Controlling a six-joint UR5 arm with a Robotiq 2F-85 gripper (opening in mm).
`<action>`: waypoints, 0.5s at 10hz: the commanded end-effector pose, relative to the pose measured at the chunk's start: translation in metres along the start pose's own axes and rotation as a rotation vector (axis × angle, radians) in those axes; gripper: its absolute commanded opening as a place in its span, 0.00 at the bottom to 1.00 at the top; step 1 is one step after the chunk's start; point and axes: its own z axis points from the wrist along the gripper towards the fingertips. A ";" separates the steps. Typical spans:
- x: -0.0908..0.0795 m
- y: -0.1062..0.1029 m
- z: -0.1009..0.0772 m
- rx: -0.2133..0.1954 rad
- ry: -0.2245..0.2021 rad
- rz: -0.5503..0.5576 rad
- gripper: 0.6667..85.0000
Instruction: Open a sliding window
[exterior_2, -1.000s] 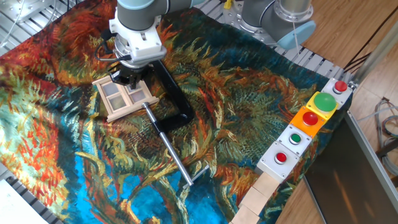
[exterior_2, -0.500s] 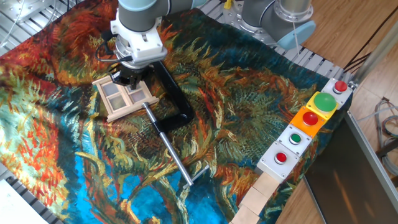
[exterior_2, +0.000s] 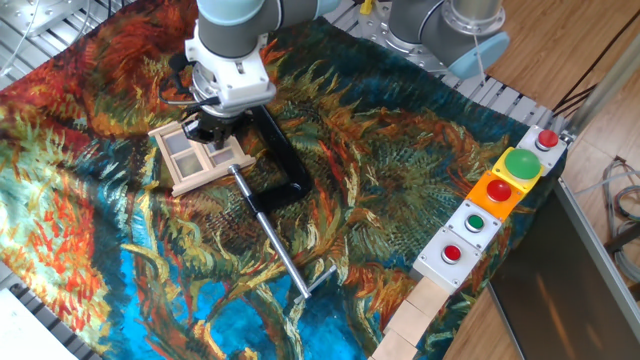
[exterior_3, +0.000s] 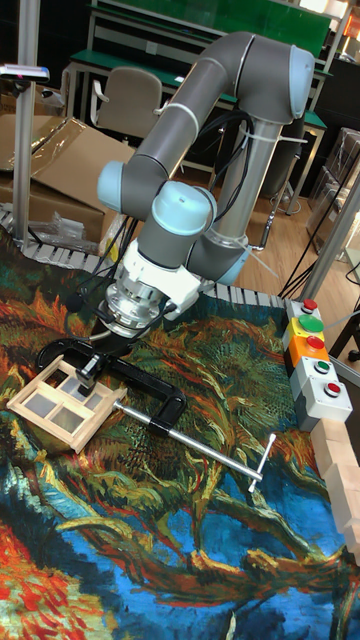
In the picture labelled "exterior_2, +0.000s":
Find sunflower painting tablecloth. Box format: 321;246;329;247
0;0;569;360

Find grey cable bundle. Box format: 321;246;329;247
601;155;640;285

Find grey box green button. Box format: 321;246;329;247
443;198;503;251

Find light wooden block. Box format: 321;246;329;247
404;276;451;319
369;328;419;360
383;299;432;347

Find black C-clamp with silver screw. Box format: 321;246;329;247
227;104;339;305

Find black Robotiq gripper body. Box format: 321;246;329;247
193;110;254;137

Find large grey box red button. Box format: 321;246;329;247
412;226;484;295

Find black floor cables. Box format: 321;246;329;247
551;7;640;117

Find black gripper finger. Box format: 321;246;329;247
212;132;238;150
181;119;211;146

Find white cable tie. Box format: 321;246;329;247
472;29;489;79

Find aluminium mounting plate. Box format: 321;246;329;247
0;0;87;40

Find small grey box red button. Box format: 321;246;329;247
514;123;569;176

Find orange box red button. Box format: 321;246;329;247
464;169;526;222

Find dark panel with aluminium frame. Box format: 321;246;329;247
487;177;640;360

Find aluminium profile post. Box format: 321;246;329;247
567;32;640;137

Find white paper sheet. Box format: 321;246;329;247
0;287;80;360

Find small wooden sliding window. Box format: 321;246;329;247
148;113;257;198

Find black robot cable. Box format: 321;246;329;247
157;51;222;108

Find yellow box green dome button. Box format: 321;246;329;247
491;146;545;194

